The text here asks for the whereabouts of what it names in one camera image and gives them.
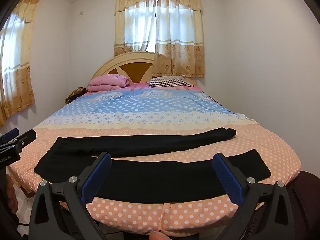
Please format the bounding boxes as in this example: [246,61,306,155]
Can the folded pink blanket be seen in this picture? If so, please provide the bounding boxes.
[87,74,130,92]

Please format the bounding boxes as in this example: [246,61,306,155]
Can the beige floral curtain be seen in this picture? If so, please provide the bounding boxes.
[0,0,42,128]
[114,0,205,78]

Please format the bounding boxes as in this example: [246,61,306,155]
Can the striped pillow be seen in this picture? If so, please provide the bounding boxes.
[148,76,195,88]

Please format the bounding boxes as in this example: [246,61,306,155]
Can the person's right hand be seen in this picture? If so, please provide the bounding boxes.
[149,231,167,240]

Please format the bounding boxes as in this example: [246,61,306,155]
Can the white sheer curtain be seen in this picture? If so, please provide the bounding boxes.
[124,0,195,53]

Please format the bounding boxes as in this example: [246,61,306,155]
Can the polka dot bedspread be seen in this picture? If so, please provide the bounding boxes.
[7,85,302,238]

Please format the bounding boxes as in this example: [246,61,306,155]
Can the cream wooden headboard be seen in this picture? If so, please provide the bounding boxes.
[89,51,198,87]

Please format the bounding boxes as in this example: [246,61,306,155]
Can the black pants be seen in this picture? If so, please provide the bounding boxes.
[34,127,272,204]

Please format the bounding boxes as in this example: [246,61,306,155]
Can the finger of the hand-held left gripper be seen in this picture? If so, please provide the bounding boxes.
[0,128,20,144]
[14,129,37,153]

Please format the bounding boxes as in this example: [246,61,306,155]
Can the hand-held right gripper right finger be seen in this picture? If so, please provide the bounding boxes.
[212,152,295,240]

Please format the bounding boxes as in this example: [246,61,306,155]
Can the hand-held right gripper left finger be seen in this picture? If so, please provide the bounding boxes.
[29,152,112,240]

